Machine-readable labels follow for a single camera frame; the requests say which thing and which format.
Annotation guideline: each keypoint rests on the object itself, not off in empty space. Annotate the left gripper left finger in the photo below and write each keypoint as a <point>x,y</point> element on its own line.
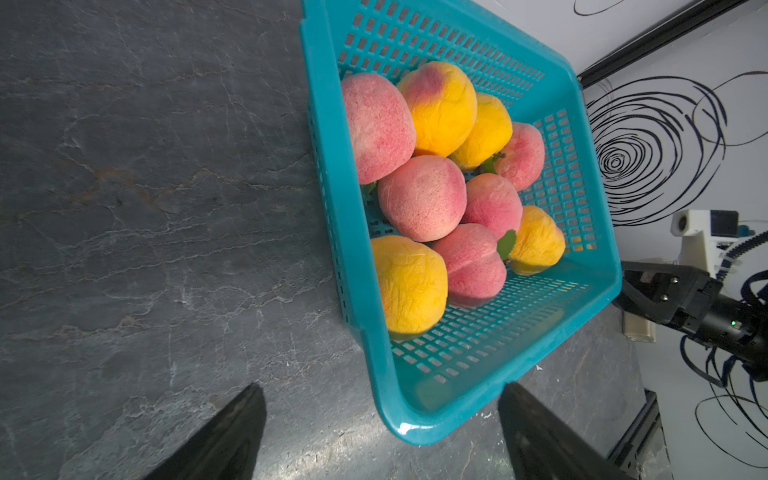
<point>226,447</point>

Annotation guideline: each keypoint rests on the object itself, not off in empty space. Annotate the pink peach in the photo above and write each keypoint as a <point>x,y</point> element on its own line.
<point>493,202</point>
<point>424,199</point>
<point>521,160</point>
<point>380,124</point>
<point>476,271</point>

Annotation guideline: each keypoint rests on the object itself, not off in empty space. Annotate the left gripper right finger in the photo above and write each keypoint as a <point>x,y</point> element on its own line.
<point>541,446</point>

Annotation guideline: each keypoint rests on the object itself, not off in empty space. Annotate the teal plastic basket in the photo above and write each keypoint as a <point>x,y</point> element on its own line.
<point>425,388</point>

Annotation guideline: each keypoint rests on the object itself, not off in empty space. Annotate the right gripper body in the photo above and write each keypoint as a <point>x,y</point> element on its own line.
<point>734,327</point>

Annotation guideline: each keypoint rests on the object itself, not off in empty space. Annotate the yellow peach with red blush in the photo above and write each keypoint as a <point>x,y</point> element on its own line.
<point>443,105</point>

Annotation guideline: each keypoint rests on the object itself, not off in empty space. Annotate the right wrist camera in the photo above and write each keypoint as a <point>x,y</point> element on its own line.
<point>706,236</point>

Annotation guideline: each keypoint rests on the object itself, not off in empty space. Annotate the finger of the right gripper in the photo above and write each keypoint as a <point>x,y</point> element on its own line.
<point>665,294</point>

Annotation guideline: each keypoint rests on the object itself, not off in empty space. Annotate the beige spice jar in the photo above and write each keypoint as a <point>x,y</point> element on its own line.
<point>638,329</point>

